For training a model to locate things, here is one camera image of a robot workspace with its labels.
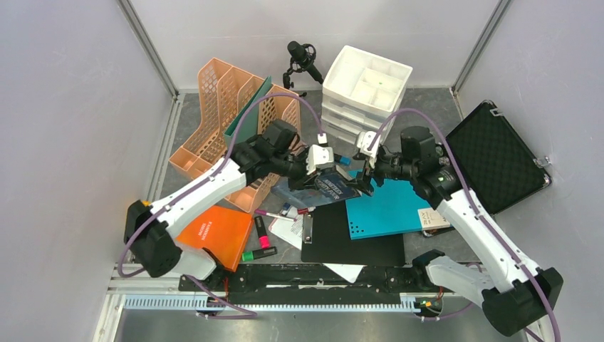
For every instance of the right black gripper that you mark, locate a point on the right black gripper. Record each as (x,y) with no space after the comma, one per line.
(363,183)

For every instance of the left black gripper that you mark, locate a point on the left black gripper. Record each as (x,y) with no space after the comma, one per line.
(298,184)

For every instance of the teal notebook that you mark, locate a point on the teal notebook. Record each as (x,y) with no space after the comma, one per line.
(394,208)

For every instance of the dark blue hardcover book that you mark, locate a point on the dark blue hardcover book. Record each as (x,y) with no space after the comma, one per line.
(311,198)

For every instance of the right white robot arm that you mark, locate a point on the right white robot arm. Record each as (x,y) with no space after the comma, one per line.
(514,291)

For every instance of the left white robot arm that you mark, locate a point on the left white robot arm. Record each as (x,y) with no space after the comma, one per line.
(151,230)

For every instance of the blue highlighter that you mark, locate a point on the blue highlighter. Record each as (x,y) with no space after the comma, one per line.
(342,160)

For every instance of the blue cap white marker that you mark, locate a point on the blue cap white marker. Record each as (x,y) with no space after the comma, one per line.
(285,210)

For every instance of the magenta marker pen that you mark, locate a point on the magenta marker pen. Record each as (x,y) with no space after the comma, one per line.
(275,216)

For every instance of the white label booklet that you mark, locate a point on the white label booklet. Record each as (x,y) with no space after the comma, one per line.
(431,220)

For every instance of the printed white paper sheet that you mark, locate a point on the printed white paper sheet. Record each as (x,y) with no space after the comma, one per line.
(290,230)

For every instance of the white plastic drawer unit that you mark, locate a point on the white plastic drawer unit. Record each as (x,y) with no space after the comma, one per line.
(361,90)

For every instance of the peach plastic file organizer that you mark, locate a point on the peach plastic file organizer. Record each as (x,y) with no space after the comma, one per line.
(224,89)

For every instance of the orange book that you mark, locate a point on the orange book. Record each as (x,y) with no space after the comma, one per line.
(224,232)

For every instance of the black clipboard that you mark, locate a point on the black clipboard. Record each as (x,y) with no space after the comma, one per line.
(331,242)

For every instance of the green highlighter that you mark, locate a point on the green highlighter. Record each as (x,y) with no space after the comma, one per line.
(258,254)

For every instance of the black microphone on tripod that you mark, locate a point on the black microphone on tripod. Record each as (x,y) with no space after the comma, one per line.
(302,59)

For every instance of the black open carrying case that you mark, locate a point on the black open carrying case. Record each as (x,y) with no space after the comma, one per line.
(495,162)

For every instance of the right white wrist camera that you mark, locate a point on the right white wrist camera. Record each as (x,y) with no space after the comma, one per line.
(367,144)

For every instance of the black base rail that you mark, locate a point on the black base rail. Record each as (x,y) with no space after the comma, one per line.
(315,284)

